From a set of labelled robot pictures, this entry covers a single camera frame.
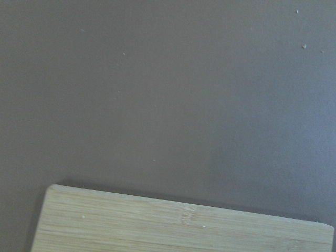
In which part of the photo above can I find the bamboo cutting board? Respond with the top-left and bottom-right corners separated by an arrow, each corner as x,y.
31,184 -> 334,251

